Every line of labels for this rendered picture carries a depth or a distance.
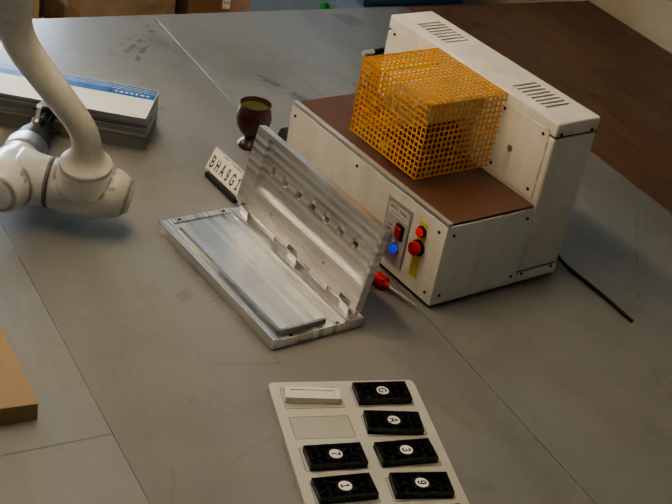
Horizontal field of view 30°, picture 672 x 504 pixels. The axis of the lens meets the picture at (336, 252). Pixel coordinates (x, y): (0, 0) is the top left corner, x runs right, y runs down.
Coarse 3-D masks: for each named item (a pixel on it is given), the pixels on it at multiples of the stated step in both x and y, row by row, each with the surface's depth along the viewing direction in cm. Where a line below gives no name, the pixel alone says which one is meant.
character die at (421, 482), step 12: (396, 480) 201; (408, 480) 203; (420, 480) 202; (432, 480) 203; (444, 480) 204; (396, 492) 199; (408, 492) 199; (420, 492) 200; (432, 492) 200; (444, 492) 201
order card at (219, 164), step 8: (216, 152) 279; (208, 160) 281; (216, 160) 279; (224, 160) 277; (208, 168) 280; (216, 168) 278; (224, 168) 276; (232, 168) 275; (240, 168) 273; (216, 176) 278; (224, 176) 276; (232, 176) 274; (240, 176) 272; (224, 184) 275; (232, 184) 274; (232, 192) 273
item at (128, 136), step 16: (96, 80) 291; (0, 96) 282; (16, 96) 281; (0, 112) 283; (16, 112) 283; (32, 112) 283; (96, 112) 282; (64, 128) 284; (112, 128) 284; (128, 128) 283; (144, 128) 283; (128, 144) 285; (144, 144) 285
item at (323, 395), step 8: (288, 392) 216; (296, 392) 217; (304, 392) 217; (312, 392) 217; (320, 392) 218; (328, 392) 218; (336, 392) 218; (288, 400) 215; (296, 400) 215; (304, 400) 216; (312, 400) 216; (320, 400) 216; (328, 400) 217; (336, 400) 217
